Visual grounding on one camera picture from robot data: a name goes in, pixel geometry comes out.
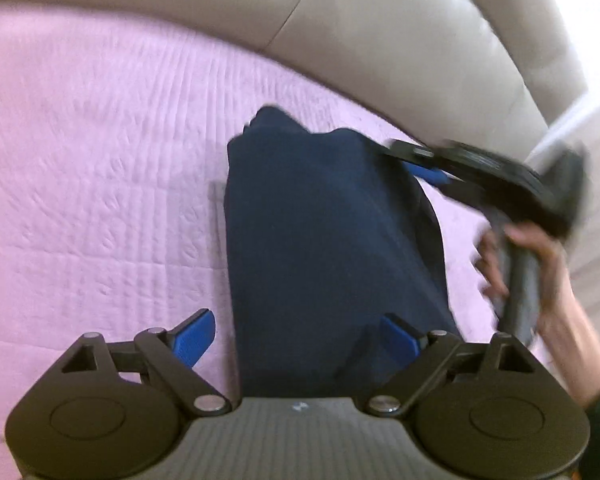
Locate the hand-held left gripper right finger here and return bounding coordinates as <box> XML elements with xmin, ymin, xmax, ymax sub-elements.
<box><xmin>367</xmin><ymin>312</ymin><xmax>536</xmax><ymax>417</ymax></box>

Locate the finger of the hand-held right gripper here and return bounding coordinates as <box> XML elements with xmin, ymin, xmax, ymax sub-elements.
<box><xmin>387</xmin><ymin>139</ymin><xmax>462</xmax><ymax>192</ymax></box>

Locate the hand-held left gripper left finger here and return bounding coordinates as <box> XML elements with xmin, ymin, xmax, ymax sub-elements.
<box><xmin>60</xmin><ymin>308</ymin><xmax>233</xmax><ymax>417</ymax></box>

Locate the navy jacket with white stripes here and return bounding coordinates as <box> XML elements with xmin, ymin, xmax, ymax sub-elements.
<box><xmin>224</xmin><ymin>105</ymin><xmax>465</xmax><ymax>402</ymax></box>

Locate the person's right forearm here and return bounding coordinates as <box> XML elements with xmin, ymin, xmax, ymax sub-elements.
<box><xmin>532</xmin><ymin>285</ymin><xmax>600</xmax><ymax>480</ymax></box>

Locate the person's right hand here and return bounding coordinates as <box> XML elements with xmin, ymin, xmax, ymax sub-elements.
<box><xmin>474</xmin><ymin>222</ymin><xmax>577</xmax><ymax>342</ymax></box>

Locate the beige leather headboard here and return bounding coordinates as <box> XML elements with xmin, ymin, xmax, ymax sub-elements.
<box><xmin>0</xmin><ymin>0</ymin><xmax>600</xmax><ymax>173</ymax></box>

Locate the pink quilted bedspread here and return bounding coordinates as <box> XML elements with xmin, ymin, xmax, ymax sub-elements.
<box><xmin>0</xmin><ymin>7</ymin><xmax>600</xmax><ymax>463</ymax></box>

